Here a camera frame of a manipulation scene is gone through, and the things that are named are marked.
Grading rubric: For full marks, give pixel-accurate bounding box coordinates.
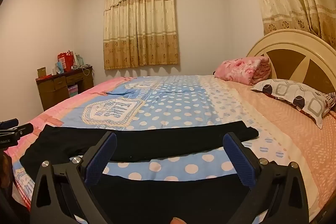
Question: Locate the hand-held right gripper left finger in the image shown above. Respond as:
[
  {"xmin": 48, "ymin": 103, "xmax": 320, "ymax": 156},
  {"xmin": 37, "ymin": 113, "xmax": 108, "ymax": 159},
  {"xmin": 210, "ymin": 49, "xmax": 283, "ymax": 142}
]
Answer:
[{"xmin": 30, "ymin": 131, "xmax": 118, "ymax": 224}]

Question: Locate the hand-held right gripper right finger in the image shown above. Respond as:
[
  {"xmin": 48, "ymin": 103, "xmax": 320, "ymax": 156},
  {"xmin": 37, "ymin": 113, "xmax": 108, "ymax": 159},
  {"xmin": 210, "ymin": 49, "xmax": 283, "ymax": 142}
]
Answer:
[{"xmin": 223, "ymin": 132, "xmax": 310, "ymax": 224}]

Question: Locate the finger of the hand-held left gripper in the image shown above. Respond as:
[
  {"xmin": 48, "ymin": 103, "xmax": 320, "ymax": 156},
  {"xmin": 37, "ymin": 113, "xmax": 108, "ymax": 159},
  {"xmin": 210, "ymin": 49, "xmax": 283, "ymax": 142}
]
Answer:
[{"xmin": 0, "ymin": 118, "xmax": 34, "ymax": 140}]

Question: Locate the black garment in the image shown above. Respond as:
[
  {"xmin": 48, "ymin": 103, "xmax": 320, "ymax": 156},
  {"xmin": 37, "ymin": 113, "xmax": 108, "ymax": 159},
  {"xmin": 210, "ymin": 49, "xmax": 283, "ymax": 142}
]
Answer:
[{"xmin": 20, "ymin": 120, "xmax": 260, "ymax": 224}]

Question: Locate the brown wooden desk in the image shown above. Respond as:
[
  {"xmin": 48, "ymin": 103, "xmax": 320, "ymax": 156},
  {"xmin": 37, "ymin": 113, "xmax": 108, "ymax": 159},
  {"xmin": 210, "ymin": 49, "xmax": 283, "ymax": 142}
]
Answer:
[{"xmin": 35, "ymin": 64, "xmax": 95, "ymax": 111}]

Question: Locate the printed pink blue bed sheet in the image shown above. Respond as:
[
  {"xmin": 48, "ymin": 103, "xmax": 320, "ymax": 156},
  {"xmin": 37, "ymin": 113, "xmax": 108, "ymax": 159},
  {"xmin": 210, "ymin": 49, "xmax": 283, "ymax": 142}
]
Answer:
[{"xmin": 4, "ymin": 74, "xmax": 336, "ymax": 222}]

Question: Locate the white patterned pillow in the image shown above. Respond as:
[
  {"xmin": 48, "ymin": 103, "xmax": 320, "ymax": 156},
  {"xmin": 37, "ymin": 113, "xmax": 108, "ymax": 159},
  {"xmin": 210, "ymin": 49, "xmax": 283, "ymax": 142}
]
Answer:
[{"xmin": 251, "ymin": 79, "xmax": 332, "ymax": 129}]

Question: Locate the red gift bag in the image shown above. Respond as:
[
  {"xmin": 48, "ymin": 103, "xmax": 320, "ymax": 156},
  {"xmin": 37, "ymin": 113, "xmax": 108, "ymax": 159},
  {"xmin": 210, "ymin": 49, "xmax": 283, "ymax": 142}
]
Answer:
[{"xmin": 58, "ymin": 50, "xmax": 75, "ymax": 71}]

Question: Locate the folded pink floral blanket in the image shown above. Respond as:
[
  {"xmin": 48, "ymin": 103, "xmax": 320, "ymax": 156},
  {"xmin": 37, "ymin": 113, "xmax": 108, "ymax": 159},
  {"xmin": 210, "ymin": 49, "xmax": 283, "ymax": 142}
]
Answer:
[{"xmin": 214, "ymin": 56, "xmax": 271, "ymax": 86}]

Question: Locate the cream brown headboard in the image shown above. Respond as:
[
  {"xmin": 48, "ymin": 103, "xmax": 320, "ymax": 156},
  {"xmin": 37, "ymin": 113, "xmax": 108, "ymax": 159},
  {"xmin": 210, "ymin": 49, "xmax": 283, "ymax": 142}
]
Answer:
[{"xmin": 247, "ymin": 28, "xmax": 336, "ymax": 111}]

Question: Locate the beige window curtain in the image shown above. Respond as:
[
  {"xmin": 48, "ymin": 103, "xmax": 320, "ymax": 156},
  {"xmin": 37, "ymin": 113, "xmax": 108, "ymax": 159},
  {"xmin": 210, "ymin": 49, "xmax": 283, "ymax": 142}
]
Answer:
[{"xmin": 103, "ymin": 0, "xmax": 180, "ymax": 70}]

